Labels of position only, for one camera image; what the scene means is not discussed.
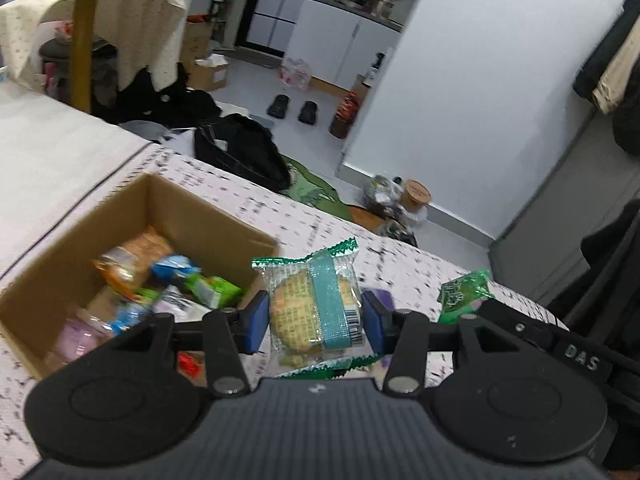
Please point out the round wooden lid container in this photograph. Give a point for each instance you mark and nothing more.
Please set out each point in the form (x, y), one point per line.
(416, 195)

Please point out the green snack packet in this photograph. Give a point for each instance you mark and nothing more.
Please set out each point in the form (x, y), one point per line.
(462, 292)

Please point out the black slipper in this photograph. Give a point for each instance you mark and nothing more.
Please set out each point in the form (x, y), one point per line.
(278, 106)
(308, 112)

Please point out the small purple cake packet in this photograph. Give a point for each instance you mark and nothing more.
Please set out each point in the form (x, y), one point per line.
(82, 335)

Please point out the green cloth on floor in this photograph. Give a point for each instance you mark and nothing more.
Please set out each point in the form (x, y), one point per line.
(312, 187)

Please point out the cardboard box with white paper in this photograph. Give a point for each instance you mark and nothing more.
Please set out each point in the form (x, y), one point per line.
(210, 74)

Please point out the orange cracker packet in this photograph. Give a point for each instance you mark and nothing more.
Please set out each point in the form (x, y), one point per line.
(135, 260)

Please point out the person's dark clothing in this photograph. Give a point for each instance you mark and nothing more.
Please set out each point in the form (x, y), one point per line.
(615, 285)

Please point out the glass jar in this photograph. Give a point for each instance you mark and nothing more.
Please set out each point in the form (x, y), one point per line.
(381, 192)

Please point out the red snack packet blue stripe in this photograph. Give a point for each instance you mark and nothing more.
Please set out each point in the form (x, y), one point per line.
(191, 366)

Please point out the dark red bottle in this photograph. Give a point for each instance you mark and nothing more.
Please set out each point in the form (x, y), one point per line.
(344, 115)

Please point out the white kitchen cabinet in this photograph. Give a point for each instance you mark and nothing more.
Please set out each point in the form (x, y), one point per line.
(340, 45)

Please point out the hanging dark and beige clothes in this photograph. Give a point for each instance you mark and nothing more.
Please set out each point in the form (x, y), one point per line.
(615, 60)

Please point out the pink plastic bag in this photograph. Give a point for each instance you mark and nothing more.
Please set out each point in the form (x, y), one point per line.
(295, 74)

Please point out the black clothes pile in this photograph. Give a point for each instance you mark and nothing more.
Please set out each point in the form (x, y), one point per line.
(170, 100)

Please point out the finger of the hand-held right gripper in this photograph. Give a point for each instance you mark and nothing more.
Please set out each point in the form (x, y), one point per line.
(520, 325)

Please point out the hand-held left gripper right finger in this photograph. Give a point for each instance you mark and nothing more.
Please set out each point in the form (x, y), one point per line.
(374, 322)

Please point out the tall cardboard floor box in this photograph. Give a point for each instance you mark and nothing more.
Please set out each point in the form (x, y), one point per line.
(196, 40)

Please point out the dark round stool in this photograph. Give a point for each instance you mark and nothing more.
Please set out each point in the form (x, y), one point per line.
(60, 70)

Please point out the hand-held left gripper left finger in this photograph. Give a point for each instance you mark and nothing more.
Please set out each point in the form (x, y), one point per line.
(257, 322)

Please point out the black backpack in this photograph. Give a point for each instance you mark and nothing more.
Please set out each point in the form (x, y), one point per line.
(240, 152)

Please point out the small green stick packet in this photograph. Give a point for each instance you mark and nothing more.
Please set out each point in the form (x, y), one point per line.
(215, 291)

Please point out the white cake packet black label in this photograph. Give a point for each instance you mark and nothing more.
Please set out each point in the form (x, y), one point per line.
(177, 305)

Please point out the cream dotted tablecloth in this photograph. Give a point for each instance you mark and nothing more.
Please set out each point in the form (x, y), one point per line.
(155, 30)

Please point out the gold round side table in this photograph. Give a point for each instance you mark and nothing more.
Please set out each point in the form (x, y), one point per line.
(82, 50)

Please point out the large purple bread packet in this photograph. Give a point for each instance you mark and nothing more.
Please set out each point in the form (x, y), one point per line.
(386, 299)

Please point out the blue foil snack packet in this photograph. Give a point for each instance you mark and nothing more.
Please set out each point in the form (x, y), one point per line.
(172, 267)

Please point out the clear cookie packet teal band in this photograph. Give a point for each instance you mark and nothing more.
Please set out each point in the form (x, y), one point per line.
(310, 310)

